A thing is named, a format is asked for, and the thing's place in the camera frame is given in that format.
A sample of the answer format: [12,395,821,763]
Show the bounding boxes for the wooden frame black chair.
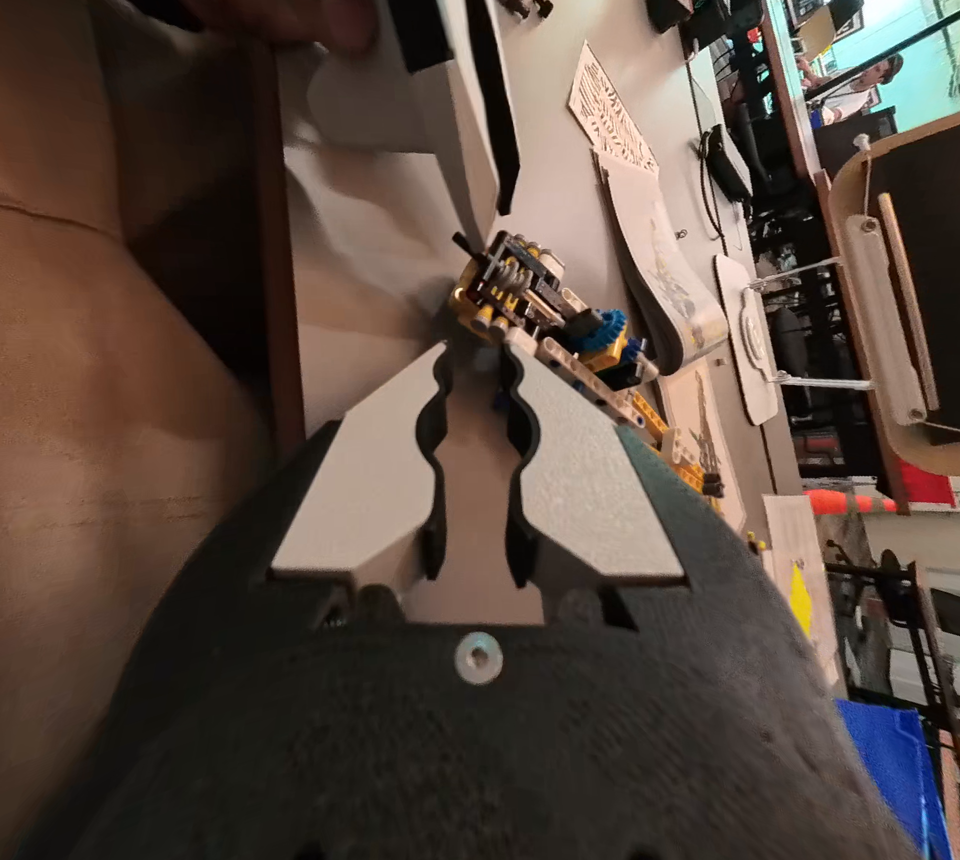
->
[825,117,960,480]

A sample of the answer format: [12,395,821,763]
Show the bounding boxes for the black metal rack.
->
[823,551,960,726]

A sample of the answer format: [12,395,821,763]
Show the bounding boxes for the orange cone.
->
[804,488,900,515]

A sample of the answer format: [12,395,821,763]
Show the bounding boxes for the black power adapter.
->
[700,123,754,202]

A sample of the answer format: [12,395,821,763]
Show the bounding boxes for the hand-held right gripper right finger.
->
[504,348,690,600]

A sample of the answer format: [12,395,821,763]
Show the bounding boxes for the yellow black lego model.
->
[448,230,727,501]

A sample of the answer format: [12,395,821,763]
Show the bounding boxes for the printed sticker sheet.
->
[567,41,663,175]

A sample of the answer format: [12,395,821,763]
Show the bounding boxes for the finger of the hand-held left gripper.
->
[306,0,502,247]
[456,0,522,217]

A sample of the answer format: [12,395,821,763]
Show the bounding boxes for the black device green ring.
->
[688,0,765,52]

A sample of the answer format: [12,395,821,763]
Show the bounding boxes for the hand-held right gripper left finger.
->
[270,341,453,600]

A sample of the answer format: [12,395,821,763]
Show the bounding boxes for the red object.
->
[896,458,959,509]

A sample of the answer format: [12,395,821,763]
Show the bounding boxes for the white rounded board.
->
[711,254,783,427]

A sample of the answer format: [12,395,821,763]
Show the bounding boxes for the open instruction booklet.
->
[591,146,753,532]

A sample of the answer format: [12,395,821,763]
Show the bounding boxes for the black cable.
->
[686,61,745,253]

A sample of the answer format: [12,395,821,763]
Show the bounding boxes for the blue plastic bin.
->
[834,697,955,860]

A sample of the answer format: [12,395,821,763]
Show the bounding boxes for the white sheet yellow diamond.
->
[763,492,846,690]

